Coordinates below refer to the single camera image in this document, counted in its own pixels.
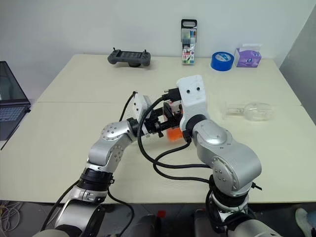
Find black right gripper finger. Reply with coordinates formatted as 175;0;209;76
162;102;175;122

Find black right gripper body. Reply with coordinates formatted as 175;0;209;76
161;87;183;103

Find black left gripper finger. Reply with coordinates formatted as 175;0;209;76
161;121;183;130

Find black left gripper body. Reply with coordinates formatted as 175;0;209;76
144;108;165;138

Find orange drink bottle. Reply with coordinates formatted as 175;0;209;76
165;98;185;143

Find clear wine glass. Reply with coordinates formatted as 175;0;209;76
223;101;274;122

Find marker pen pack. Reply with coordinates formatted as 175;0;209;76
180;19;198;66

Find grey handheld game controller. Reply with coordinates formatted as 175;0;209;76
107;47;152;68

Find blue tape roll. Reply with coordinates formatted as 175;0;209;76
210;51;235;73

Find purple tissue box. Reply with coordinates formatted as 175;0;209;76
235;43;263;68

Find dark grey laptop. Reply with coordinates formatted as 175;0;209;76
0;60;32;151

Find white shoe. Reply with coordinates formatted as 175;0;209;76
295;207;316;237

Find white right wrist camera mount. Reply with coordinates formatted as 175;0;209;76
177;75;209;132

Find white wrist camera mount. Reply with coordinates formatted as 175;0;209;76
177;75;209;132
130;93;152;137

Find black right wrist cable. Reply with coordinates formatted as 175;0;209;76
136;94;212;169

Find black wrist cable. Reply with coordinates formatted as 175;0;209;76
119;90;138;122
136;94;212;169

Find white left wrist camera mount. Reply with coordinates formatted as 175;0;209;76
130;93;152;137

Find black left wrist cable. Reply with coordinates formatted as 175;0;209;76
119;90;138;122

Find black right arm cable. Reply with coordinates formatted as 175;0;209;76
153;134;212;185

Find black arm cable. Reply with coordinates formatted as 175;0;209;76
153;134;212;185
40;183;136;237

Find black left arm lower cable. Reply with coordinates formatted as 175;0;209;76
40;183;136;237

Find white floor cables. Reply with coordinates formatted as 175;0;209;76
0;199;21;231

